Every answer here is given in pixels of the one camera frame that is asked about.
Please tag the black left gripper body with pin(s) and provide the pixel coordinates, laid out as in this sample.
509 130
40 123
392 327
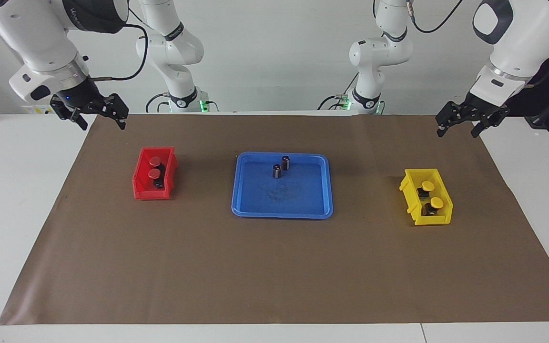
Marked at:
482 107

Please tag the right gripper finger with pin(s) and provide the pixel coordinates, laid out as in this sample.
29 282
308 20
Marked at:
65 107
119 109

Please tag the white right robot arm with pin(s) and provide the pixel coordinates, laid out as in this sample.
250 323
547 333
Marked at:
31 38

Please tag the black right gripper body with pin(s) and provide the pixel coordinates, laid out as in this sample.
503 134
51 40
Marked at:
86 97

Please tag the brown table mat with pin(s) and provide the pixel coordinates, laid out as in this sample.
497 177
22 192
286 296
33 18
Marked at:
274 267

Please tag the yellow push button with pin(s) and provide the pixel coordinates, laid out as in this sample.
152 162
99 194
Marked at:
436 203
428 186

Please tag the yellow plastic bin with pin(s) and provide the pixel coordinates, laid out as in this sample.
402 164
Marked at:
410 190

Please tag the white wall power strip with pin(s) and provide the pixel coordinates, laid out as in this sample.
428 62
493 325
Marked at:
36 110

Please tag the red plastic bin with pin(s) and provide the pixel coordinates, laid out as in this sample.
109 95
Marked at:
142 186

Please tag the red push button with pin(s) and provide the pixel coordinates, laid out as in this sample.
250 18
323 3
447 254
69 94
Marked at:
155 161
154 174

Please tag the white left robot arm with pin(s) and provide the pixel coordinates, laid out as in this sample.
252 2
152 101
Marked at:
517 43

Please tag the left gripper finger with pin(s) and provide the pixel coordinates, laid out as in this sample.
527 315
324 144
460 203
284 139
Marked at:
450 114
486 123

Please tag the blue plastic tray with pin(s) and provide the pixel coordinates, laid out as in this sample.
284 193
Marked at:
284 200

